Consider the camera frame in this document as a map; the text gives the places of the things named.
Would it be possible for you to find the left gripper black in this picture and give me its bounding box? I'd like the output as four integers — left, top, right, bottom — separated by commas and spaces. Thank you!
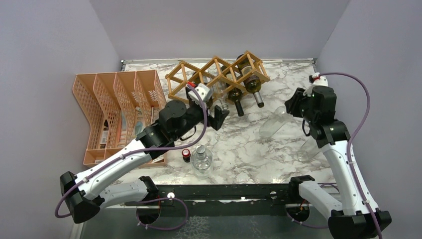
173, 102, 230, 140

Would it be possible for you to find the green wine bottle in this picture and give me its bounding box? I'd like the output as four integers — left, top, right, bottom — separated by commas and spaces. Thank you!
237, 58, 265, 108
221, 66, 244, 117

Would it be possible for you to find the clear round glass bottle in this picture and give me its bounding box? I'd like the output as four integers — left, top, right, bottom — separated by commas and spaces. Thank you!
258, 106, 292, 138

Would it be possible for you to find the round clear glass decanter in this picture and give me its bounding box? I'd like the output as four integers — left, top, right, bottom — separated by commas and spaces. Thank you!
191, 144, 213, 179

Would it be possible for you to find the tall clear glass bottle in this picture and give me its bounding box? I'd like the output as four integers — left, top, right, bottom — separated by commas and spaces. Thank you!
212, 81, 229, 110

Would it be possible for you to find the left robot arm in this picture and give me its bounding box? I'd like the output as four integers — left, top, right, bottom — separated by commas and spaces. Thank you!
54, 100, 229, 224

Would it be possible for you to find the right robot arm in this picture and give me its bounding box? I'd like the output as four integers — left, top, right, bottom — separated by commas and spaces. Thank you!
285, 86, 392, 239

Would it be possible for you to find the wooden lattice wine rack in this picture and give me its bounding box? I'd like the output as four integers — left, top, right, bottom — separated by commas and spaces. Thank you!
165, 50, 270, 103

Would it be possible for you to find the small red capped jar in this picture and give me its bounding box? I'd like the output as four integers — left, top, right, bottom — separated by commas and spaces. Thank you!
182, 148, 191, 163

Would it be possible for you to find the peach plastic file organizer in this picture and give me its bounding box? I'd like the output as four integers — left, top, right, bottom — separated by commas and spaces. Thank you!
72, 70, 166, 167

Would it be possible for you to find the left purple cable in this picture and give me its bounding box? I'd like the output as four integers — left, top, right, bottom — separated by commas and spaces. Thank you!
54, 84, 209, 219

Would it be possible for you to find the purple cable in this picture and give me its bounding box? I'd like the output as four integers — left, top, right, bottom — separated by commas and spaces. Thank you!
318, 72, 384, 239
54, 84, 209, 219

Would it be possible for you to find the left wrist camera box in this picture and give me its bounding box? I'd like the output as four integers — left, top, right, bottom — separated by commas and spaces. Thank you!
186, 82, 213, 105

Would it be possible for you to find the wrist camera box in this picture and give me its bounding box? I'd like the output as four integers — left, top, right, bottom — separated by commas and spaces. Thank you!
186, 82, 213, 105
303, 72, 328, 97

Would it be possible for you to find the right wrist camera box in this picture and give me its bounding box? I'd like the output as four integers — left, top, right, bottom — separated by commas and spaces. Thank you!
303, 72, 328, 97

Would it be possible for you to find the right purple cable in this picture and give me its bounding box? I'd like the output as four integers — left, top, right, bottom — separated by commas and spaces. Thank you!
318, 72, 384, 239

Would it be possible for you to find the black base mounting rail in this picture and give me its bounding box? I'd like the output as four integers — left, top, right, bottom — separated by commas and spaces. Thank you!
125, 183, 320, 219

